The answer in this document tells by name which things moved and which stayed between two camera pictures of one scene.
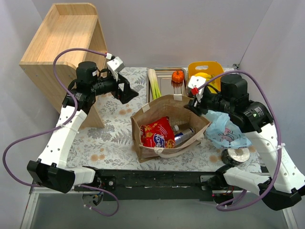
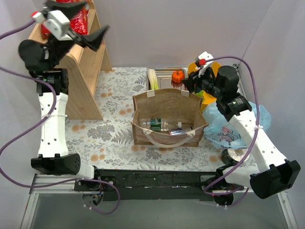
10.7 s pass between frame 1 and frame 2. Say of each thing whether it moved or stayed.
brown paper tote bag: moved
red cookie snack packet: moved
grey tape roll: stayed
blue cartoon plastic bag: stayed
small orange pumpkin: stayed
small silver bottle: moved
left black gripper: moved
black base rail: stayed
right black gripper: moved
